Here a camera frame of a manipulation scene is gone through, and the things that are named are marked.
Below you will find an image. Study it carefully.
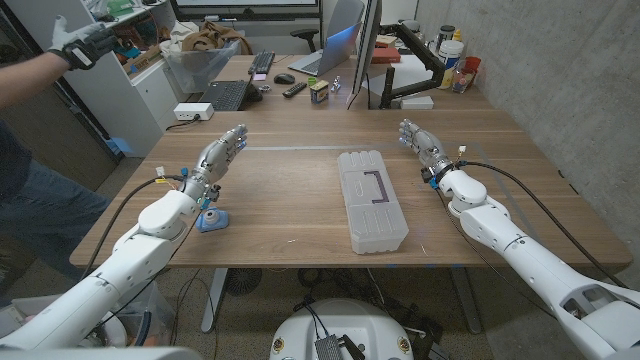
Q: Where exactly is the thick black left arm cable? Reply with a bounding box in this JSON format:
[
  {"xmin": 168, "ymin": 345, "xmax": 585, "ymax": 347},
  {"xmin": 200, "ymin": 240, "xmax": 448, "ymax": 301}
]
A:
[{"xmin": 79, "ymin": 173, "xmax": 187, "ymax": 281}]

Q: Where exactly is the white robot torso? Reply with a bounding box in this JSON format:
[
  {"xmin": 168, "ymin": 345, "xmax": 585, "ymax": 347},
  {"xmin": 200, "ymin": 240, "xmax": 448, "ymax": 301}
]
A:
[{"xmin": 269, "ymin": 298, "xmax": 415, "ymax": 360}]

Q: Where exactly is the silver laptop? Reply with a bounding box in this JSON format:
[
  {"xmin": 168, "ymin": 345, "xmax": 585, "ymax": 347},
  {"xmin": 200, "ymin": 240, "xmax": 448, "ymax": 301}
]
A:
[{"xmin": 288, "ymin": 0, "xmax": 365, "ymax": 78}]

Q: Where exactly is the person's bare forearm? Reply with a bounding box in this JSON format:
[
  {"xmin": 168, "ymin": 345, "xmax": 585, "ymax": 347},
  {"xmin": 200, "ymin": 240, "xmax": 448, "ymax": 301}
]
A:
[{"xmin": 0, "ymin": 49, "xmax": 69, "ymax": 109}]

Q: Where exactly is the brown cloth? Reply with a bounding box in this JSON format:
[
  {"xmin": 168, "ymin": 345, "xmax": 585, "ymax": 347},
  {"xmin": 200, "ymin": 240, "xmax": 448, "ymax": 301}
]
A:
[{"xmin": 180, "ymin": 20, "xmax": 254, "ymax": 55}]

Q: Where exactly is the small yellow blue box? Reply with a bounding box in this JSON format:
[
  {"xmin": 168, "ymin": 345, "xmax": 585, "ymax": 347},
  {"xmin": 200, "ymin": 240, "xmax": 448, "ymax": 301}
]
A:
[{"xmin": 309, "ymin": 79, "xmax": 330, "ymax": 105}]

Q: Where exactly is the white table leg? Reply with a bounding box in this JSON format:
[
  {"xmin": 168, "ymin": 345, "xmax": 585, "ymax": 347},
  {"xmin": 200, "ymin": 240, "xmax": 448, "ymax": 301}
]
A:
[
  {"xmin": 200, "ymin": 268, "xmax": 229, "ymax": 335},
  {"xmin": 447, "ymin": 267, "xmax": 484, "ymax": 335}
]

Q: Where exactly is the black keyboard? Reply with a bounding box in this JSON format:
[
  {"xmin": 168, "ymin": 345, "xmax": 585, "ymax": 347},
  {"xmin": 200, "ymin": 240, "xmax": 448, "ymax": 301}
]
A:
[{"xmin": 248, "ymin": 50, "xmax": 276, "ymax": 76}]

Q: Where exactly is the person's black white gloved hand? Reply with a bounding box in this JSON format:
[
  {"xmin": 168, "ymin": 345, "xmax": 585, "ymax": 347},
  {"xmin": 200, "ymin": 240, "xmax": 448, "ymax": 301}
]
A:
[{"xmin": 48, "ymin": 14, "xmax": 119, "ymax": 71}]

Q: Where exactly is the black round fan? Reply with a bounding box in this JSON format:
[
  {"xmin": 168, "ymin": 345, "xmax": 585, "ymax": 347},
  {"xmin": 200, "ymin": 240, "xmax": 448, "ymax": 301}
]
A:
[{"xmin": 223, "ymin": 268, "xmax": 264, "ymax": 297}]

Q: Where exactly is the blue toy camera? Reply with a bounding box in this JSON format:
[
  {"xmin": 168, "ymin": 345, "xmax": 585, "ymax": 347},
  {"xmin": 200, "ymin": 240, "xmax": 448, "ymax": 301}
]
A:
[{"xmin": 194, "ymin": 207, "xmax": 231, "ymax": 234}]

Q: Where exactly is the translucent clamshell container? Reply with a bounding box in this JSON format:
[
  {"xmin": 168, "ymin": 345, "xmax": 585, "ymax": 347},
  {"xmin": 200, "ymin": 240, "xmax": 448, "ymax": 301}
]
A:
[{"xmin": 336, "ymin": 149, "xmax": 410, "ymax": 256}]

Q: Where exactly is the white flat box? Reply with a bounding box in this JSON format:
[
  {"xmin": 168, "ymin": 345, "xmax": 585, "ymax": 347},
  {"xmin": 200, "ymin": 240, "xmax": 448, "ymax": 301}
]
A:
[{"xmin": 399, "ymin": 95, "xmax": 435, "ymax": 111}]

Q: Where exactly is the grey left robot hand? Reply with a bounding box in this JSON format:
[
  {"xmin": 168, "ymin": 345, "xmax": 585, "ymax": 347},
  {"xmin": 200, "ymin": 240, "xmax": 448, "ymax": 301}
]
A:
[{"xmin": 179, "ymin": 123, "xmax": 249, "ymax": 209}]

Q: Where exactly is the clear glass jar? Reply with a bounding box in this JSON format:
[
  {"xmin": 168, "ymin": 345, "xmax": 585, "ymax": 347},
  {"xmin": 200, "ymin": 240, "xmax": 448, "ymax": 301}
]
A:
[{"xmin": 451, "ymin": 62, "xmax": 476, "ymax": 95}]

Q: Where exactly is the black office chair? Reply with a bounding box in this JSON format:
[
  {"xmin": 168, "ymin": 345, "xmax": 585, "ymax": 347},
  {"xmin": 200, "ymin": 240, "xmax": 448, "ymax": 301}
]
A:
[{"xmin": 289, "ymin": 28, "xmax": 320, "ymax": 54}]

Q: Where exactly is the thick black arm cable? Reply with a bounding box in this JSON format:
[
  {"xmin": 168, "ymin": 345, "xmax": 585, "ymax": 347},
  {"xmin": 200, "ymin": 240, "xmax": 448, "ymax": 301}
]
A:
[
  {"xmin": 79, "ymin": 173, "xmax": 187, "ymax": 281},
  {"xmin": 455, "ymin": 159, "xmax": 629, "ymax": 290}
]

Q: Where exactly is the white cabinet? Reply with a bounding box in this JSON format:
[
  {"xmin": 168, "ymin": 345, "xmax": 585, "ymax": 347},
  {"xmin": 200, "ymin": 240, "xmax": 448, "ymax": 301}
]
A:
[{"xmin": 4, "ymin": 0, "xmax": 181, "ymax": 159}]

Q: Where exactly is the black framed whiteboard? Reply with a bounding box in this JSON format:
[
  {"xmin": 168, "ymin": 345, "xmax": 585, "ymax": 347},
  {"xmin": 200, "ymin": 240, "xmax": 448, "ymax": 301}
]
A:
[{"xmin": 169, "ymin": 0, "xmax": 321, "ymax": 22}]

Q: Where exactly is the black computer monitor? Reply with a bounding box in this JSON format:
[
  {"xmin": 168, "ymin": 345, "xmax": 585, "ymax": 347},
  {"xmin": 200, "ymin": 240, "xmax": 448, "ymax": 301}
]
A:
[{"xmin": 349, "ymin": 0, "xmax": 384, "ymax": 96}]

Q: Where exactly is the red box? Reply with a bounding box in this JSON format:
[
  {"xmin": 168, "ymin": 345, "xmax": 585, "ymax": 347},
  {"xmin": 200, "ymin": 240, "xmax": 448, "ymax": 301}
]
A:
[{"xmin": 370, "ymin": 46, "xmax": 402, "ymax": 65}]

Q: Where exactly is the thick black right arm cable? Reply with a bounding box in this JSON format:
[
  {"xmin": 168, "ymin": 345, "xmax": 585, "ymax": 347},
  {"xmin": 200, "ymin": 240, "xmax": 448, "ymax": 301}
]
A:
[{"xmin": 455, "ymin": 159, "xmax": 629, "ymax": 290}]

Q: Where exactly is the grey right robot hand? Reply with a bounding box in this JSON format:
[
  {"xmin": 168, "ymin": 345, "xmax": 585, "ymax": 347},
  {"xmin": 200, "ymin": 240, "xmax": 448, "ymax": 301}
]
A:
[{"xmin": 398, "ymin": 118, "xmax": 455, "ymax": 184}]

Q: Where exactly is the clear plastic storage bin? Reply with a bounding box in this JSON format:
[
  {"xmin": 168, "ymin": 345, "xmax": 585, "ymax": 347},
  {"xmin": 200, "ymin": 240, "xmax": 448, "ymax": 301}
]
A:
[{"xmin": 162, "ymin": 39, "xmax": 241, "ymax": 95}]

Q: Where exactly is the white cloth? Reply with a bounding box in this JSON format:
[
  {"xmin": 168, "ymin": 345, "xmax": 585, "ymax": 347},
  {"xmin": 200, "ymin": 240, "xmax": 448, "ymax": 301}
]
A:
[{"xmin": 158, "ymin": 20, "xmax": 201, "ymax": 59}]

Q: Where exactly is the white power strip box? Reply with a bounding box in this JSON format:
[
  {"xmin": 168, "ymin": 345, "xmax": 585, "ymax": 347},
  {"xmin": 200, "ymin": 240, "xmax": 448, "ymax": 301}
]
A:
[{"xmin": 173, "ymin": 102, "xmax": 215, "ymax": 122}]

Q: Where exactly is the black remote control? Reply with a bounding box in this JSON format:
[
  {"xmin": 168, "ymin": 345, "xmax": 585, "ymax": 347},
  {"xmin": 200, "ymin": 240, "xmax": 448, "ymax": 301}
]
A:
[{"xmin": 282, "ymin": 81, "xmax": 308, "ymax": 99}]

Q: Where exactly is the clear floor bin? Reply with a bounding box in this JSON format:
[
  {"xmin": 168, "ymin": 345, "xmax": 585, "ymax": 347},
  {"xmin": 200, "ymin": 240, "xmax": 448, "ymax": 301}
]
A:
[{"xmin": 89, "ymin": 279, "xmax": 176, "ymax": 349}]

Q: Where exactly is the person in dark clothes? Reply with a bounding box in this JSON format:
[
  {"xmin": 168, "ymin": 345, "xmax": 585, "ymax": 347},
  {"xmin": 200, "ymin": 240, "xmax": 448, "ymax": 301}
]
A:
[{"xmin": 0, "ymin": 119, "xmax": 112, "ymax": 306}]

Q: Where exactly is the cardboard box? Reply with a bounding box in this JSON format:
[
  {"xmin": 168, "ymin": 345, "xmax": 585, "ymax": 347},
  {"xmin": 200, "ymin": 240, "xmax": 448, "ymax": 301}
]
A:
[{"xmin": 122, "ymin": 44, "xmax": 164, "ymax": 75}]

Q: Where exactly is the dark lidded jar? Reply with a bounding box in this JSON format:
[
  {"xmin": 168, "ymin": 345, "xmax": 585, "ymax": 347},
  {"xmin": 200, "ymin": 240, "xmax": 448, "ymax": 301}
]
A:
[{"xmin": 435, "ymin": 24, "xmax": 456, "ymax": 51}]

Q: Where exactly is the white plastic tub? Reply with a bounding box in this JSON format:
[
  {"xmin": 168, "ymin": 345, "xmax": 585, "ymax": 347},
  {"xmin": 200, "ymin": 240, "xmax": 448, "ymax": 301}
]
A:
[{"xmin": 437, "ymin": 39, "xmax": 465, "ymax": 90}]

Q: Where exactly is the black laptop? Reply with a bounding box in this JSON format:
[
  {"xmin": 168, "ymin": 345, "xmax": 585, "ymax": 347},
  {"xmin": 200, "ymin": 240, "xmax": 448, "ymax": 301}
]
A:
[{"xmin": 198, "ymin": 79, "xmax": 264, "ymax": 112}]

